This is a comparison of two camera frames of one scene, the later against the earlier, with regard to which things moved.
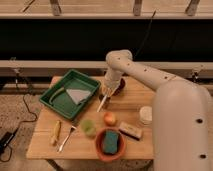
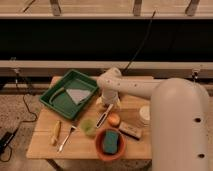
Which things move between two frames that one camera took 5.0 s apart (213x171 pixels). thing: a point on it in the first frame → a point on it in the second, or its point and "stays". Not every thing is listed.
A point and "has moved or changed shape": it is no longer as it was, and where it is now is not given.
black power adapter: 4,141 stays
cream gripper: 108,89 → 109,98
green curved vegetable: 56,92 stays
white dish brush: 102,103 has moved or changed shape
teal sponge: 110,141 stays
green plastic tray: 68,95 stays
